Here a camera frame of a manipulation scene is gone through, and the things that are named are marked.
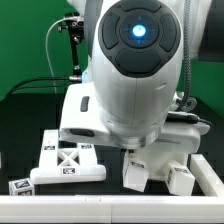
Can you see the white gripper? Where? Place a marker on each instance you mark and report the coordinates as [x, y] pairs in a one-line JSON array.
[[83, 121]]

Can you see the white chair backrest part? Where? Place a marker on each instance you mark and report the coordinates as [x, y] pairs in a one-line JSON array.
[[66, 165]]

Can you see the white chair seat part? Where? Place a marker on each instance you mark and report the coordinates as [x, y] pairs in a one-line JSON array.
[[158, 160]]

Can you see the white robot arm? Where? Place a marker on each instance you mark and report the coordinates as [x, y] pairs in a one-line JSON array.
[[137, 50]]

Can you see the white L-shaped border wall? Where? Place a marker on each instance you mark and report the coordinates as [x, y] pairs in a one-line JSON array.
[[207, 208]]

